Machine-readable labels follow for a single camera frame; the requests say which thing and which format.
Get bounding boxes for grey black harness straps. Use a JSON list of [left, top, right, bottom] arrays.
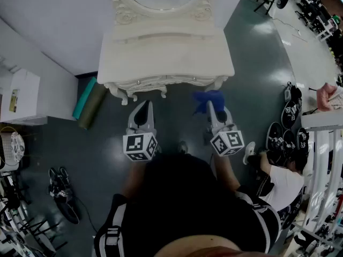
[[93, 191, 282, 257]]

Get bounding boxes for white carved dressing table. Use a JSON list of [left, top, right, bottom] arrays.
[[96, 17, 236, 106]]

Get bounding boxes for white cardboard box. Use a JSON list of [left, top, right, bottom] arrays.
[[0, 68, 41, 123]]

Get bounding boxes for pink bag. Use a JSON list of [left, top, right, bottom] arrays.
[[316, 83, 343, 112]]

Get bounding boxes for person's face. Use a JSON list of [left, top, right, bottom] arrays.
[[155, 234, 243, 257]]

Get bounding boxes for row of black office chairs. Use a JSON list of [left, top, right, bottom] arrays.
[[293, 0, 343, 41]]

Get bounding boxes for white railing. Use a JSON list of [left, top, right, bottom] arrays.
[[292, 114, 343, 257]]

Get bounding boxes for person's left forearm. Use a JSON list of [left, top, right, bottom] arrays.
[[121, 158, 151, 199]]

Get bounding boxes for round patterned cushion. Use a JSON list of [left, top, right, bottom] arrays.
[[10, 131, 26, 163]]

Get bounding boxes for person's black t-shirt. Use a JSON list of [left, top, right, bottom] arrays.
[[92, 154, 282, 257]]

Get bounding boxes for grey spare gripper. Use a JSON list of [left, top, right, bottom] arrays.
[[284, 81, 303, 103]]

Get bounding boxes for white floor cable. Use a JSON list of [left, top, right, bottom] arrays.
[[272, 17, 309, 43]]

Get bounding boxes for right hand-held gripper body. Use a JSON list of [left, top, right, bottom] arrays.
[[203, 123, 245, 157]]

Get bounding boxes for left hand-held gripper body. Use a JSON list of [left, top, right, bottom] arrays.
[[122, 127, 159, 162]]

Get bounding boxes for person's right forearm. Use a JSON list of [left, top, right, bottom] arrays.
[[213, 153, 242, 193]]

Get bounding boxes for blue cloth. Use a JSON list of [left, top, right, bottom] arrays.
[[191, 89, 226, 117]]

